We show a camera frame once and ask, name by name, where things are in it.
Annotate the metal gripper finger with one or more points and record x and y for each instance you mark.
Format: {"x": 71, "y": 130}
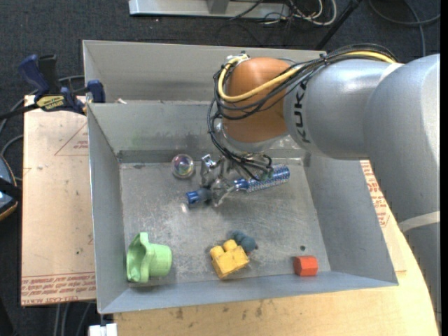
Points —
{"x": 221, "y": 194}
{"x": 206, "y": 164}

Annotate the clear glass ball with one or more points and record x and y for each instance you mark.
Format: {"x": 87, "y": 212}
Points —
{"x": 182, "y": 166}

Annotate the blue studded cylinder brush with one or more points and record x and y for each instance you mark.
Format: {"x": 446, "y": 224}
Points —
{"x": 269, "y": 180}

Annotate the dark grey toy animal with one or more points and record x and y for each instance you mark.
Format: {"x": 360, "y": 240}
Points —
{"x": 246, "y": 241}

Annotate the grey metal bin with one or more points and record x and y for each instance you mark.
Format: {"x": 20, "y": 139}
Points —
{"x": 273, "y": 222}

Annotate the yellow toy brick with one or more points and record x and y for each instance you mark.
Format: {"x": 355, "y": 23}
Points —
{"x": 229, "y": 260}

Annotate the light green plastic cup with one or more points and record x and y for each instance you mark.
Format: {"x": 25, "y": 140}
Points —
{"x": 150, "y": 259}

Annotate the orange-red block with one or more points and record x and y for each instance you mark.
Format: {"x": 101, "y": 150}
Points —
{"x": 306, "y": 266}

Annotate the brown cardboard board red print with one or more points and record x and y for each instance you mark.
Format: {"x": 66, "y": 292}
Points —
{"x": 56, "y": 201}

